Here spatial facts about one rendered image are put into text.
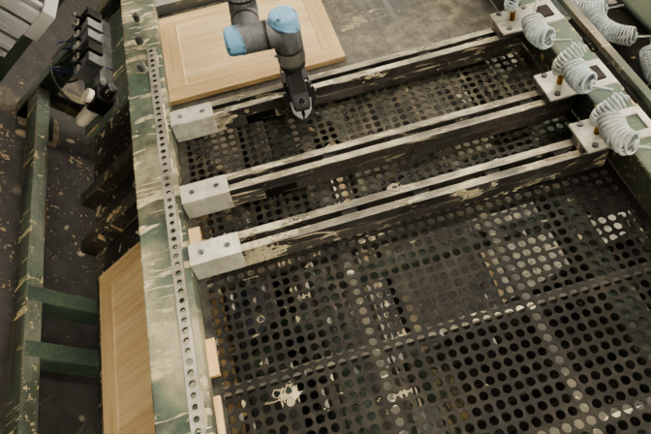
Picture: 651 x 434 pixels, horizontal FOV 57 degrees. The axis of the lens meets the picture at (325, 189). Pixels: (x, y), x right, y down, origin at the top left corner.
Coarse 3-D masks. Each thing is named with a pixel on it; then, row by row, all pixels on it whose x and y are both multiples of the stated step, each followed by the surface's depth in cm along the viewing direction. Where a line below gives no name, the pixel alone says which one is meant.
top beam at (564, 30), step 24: (504, 0) 191; (528, 0) 184; (552, 24) 176; (528, 48) 184; (552, 48) 170; (576, 96) 163; (600, 96) 157; (648, 144) 146; (624, 168) 150; (648, 168) 142; (648, 192) 143
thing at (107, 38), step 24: (72, 24) 202; (96, 24) 205; (120, 24) 210; (72, 48) 194; (96, 48) 196; (120, 48) 202; (72, 72) 205; (96, 72) 194; (120, 72) 196; (96, 96) 184; (120, 96) 190; (96, 120) 195
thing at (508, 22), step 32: (544, 0) 181; (480, 32) 181; (512, 32) 175; (384, 64) 180; (416, 64) 178; (448, 64) 181; (256, 96) 176; (320, 96) 178; (192, 128) 174; (224, 128) 178
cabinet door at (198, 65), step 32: (288, 0) 211; (320, 0) 208; (160, 32) 208; (192, 32) 206; (320, 32) 198; (192, 64) 196; (224, 64) 194; (256, 64) 192; (320, 64) 190; (192, 96) 187
